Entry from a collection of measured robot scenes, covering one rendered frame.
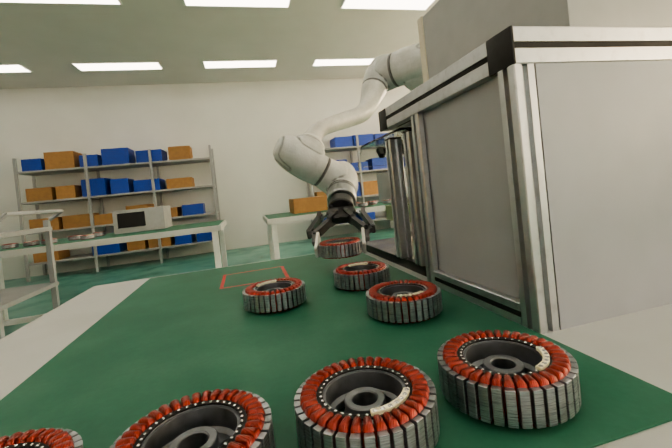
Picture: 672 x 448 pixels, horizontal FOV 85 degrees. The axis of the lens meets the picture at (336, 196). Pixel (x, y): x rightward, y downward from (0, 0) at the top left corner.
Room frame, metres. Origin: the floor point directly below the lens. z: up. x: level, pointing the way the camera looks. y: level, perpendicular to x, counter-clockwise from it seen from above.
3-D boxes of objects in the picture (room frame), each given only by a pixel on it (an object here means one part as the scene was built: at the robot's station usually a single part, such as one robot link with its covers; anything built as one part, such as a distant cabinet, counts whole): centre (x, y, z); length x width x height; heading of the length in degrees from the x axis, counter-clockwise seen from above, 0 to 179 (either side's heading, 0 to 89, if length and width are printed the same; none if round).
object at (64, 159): (6.26, 4.57, 1.93); 0.42 x 0.40 x 0.29; 106
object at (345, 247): (0.90, 0.00, 0.80); 0.11 x 0.11 x 0.04
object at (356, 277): (0.73, -0.03, 0.77); 0.11 x 0.11 x 0.04
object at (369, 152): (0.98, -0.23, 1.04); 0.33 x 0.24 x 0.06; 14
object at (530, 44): (0.72, -0.50, 1.09); 0.68 x 0.44 x 0.05; 104
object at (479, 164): (0.57, -0.21, 0.91); 0.28 x 0.03 x 0.32; 14
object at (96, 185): (6.37, 4.10, 1.43); 0.42 x 0.36 x 0.29; 12
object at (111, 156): (6.46, 3.74, 1.92); 0.42 x 0.42 x 0.28; 15
